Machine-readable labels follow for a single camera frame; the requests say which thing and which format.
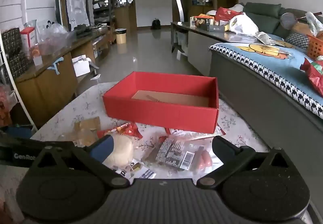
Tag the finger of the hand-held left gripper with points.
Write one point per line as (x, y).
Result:
(60, 144)

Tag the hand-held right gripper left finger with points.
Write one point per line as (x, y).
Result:
(104, 147)

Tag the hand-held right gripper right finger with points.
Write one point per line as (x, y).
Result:
(222, 147)

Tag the clear bread bun packet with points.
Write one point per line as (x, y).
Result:
(122, 149)

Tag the brown snack packet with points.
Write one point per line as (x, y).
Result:
(84, 138)
(88, 123)

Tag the red snack packet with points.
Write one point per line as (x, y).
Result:
(128, 129)

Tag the white packet red bands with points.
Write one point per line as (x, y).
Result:
(191, 133)

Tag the white cake packet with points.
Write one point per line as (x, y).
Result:
(145, 174)

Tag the red cardboard box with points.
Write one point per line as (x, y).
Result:
(161, 115)

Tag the white metal rack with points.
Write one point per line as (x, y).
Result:
(15, 92)

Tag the green grey sofa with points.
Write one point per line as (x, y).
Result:
(252, 92)

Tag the wooden television cabinet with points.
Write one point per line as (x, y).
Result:
(50, 82)

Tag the blue ribbon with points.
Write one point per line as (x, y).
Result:
(54, 64)

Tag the white cardboard box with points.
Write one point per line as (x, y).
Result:
(80, 66)

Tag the dark checked bag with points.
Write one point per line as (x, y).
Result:
(12, 49)

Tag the blue cartoon blanket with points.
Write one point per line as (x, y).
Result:
(277, 62)

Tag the grey coffee table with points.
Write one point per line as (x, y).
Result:
(199, 47)

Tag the pink white carton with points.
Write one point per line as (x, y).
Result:
(29, 42)

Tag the crumpled clear plastic bags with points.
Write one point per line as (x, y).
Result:
(54, 34)

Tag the yellow waste bin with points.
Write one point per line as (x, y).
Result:
(121, 36)

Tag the pale paper packet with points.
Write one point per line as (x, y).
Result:
(263, 37)

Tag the red snack bag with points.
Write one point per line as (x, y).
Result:
(315, 75)

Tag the dark flat box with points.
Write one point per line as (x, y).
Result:
(214, 28)

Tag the white plastic bag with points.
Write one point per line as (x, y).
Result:
(242, 24)

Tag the colourful snack boxes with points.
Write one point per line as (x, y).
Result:
(201, 20)

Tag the houndstooth cushion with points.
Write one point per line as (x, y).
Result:
(297, 40)

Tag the black backpack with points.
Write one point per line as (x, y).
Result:
(156, 24)

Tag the red plastic bag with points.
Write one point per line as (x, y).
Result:
(227, 13)

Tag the orange plastic basket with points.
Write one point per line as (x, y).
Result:
(315, 47)

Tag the flat screen television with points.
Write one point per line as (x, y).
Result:
(60, 6)

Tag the white pillow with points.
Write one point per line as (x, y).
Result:
(237, 8)

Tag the white lace cloth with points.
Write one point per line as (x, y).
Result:
(75, 4)

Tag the brown cushion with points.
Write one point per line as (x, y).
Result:
(299, 28)

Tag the round mesh strainer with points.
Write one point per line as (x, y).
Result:
(286, 19)

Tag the clear plastic bag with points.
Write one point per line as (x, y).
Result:
(311, 21)

